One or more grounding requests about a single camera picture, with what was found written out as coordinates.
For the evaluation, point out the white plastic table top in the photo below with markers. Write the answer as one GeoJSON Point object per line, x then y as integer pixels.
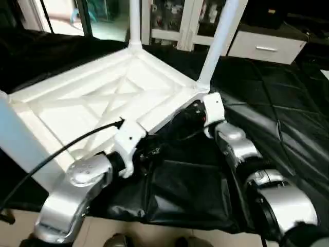
{"type": "Point", "coordinates": [103, 92]}

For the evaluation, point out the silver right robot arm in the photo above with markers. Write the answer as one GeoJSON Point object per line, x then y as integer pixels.
{"type": "Point", "coordinates": [262, 175]}

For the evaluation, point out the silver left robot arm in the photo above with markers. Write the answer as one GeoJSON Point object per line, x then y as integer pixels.
{"type": "Point", "coordinates": [77, 195]}

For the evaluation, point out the black table mat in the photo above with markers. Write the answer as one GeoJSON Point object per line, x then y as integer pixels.
{"type": "Point", "coordinates": [277, 118]}

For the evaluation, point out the white glass door cabinet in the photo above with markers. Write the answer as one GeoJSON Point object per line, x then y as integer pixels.
{"type": "Point", "coordinates": [185, 20]}

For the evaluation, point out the white drawer unit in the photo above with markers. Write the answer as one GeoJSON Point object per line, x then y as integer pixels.
{"type": "Point", "coordinates": [267, 46]}

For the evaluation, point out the black right robot foot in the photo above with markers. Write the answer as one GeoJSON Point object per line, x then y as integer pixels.
{"type": "Point", "coordinates": [193, 242]}

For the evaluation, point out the teal plastic stool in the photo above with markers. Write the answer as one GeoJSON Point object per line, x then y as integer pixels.
{"type": "Point", "coordinates": [100, 10]}

